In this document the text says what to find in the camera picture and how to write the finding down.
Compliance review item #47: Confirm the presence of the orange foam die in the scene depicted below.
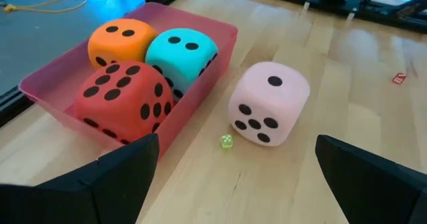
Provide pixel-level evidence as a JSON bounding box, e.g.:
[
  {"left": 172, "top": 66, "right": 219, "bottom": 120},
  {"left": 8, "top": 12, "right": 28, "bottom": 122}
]
[{"left": 87, "top": 18, "right": 158, "bottom": 70}]

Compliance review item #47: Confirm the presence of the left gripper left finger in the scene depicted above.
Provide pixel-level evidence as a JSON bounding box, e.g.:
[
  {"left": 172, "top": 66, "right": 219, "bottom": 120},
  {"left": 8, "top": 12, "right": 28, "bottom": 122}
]
[{"left": 36, "top": 133, "right": 161, "bottom": 224}]

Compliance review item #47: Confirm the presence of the small lime green die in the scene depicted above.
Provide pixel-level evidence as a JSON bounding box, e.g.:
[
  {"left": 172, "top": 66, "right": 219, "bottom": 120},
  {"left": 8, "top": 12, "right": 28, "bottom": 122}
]
[{"left": 220, "top": 134, "right": 234, "bottom": 149}]

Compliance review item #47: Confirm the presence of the teal foam die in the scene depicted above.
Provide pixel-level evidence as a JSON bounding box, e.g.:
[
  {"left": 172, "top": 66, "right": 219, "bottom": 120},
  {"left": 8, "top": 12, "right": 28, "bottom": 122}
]
[{"left": 145, "top": 28, "right": 220, "bottom": 101}]

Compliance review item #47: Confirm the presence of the small red die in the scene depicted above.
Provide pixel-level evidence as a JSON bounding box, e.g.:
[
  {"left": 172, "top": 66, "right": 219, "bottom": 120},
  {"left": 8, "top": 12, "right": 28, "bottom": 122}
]
[{"left": 392, "top": 72, "right": 407, "bottom": 85}]

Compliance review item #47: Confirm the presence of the pink foam die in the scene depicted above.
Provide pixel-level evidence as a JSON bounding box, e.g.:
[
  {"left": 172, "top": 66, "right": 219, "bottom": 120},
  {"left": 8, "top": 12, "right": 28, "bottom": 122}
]
[{"left": 228, "top": 61, "right": 311, "bottom": 147}]

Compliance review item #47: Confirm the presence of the pink plastic bin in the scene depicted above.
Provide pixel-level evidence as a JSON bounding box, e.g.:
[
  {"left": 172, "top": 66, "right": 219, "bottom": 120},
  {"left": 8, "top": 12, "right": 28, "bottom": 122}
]
[{"left": 19, "top": 2, "right": 239, "bottom": 158}]

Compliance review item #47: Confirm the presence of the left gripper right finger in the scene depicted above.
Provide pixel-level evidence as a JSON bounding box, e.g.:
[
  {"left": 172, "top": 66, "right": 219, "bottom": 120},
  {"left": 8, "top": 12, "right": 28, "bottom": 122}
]
[{"left": 315, "top": 134, "right": 427, "bottom": 224}]

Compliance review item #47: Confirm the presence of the red foam die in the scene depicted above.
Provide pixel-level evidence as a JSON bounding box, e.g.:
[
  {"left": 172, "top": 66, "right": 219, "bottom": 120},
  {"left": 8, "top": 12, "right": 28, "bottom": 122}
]
[{"left": 73, "top": 61, "right": 174, "bottom": 145}]

